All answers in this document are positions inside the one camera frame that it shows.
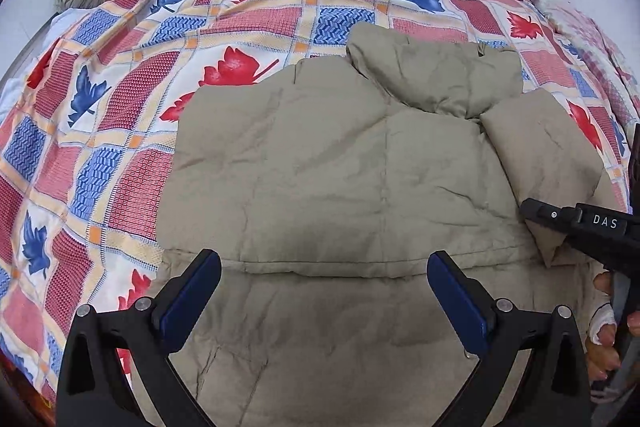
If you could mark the beige puffer jacket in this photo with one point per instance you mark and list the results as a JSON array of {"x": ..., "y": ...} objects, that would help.
[{"x": 325, "y": 167}]

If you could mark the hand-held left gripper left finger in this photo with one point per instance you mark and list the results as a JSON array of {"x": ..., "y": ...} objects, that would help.
[{"x": 187, "y": 294}]

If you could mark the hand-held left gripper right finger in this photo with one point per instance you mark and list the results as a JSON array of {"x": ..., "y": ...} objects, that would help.
[{"x": 457, "y": 294}]

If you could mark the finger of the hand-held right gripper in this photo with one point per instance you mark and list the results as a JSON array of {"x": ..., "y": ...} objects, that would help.
[{"x": 547, "y": 214}]

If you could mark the pink floral blanket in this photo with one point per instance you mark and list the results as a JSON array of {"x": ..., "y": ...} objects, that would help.
[{"x": 590, "y": 32}]

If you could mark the person's right hand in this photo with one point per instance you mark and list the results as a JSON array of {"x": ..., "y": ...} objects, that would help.
[{"x": 602, "y": 354}]

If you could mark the leaf print patchwork quilt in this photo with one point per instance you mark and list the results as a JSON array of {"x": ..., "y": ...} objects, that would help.
[{"x": 125, "y": 117}]

